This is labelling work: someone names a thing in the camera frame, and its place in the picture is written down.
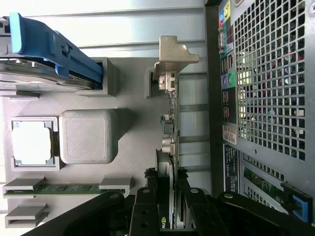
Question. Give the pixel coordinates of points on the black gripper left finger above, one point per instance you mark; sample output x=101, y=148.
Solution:
x=145, y=211

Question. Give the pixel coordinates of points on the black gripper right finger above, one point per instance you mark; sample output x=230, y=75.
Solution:
x=197, y=211

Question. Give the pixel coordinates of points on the dark blue text label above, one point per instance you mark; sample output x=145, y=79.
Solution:
x=231, y=169

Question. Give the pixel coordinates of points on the grey 3D-printed parts rack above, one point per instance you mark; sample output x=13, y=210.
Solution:
x=137, y=137

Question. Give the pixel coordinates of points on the green RAM stick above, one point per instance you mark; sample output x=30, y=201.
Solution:
x=66, y=189

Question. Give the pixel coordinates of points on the beige barcode sticker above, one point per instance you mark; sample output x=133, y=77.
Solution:
x=230, y=134

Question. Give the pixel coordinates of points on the grey rounded square block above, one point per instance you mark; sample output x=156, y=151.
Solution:
x=87, y=136

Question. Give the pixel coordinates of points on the blue card retention latch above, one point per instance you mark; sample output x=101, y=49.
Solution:
x=299, y=204

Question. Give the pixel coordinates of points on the silver CPU chip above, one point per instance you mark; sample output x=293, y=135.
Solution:
x=32, y=142

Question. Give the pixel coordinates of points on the grey perforated PC case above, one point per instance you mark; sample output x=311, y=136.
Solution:
x=270, y=98

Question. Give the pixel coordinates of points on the hard disk with blue caddy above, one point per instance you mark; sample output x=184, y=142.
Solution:
x=73, y=59

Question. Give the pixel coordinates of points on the green GPU with metal bracket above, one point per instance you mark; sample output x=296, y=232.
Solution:
x=169, y=61

